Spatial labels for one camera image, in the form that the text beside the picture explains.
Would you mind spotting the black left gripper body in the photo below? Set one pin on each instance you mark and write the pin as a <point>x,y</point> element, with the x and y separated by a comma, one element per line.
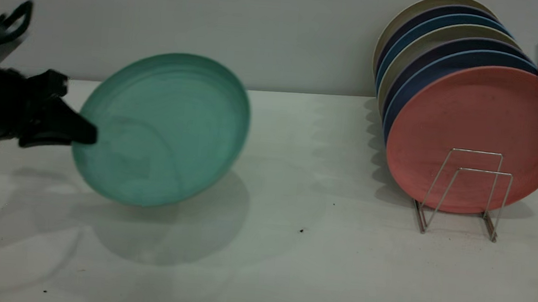
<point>9,101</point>

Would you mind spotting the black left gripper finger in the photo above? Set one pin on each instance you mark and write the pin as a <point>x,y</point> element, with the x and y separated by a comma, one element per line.
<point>44,143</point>
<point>76,128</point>

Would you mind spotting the green round plate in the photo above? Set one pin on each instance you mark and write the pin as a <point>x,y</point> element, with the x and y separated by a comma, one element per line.
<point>170,129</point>

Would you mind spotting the pink round plate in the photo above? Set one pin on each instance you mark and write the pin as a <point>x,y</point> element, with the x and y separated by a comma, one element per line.
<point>480,119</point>

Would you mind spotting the purple round plate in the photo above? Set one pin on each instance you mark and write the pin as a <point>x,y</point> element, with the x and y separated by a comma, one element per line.
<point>453,10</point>
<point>450,43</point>

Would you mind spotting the navy blue round plate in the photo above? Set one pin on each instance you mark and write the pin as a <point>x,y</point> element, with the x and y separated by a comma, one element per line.
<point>449,59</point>

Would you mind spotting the beige round plate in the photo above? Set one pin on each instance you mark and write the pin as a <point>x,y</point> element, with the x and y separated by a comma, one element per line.
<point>453,1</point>
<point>451,31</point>

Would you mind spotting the teal blue round plate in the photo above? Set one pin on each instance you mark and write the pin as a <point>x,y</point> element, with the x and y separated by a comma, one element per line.
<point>452,19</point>

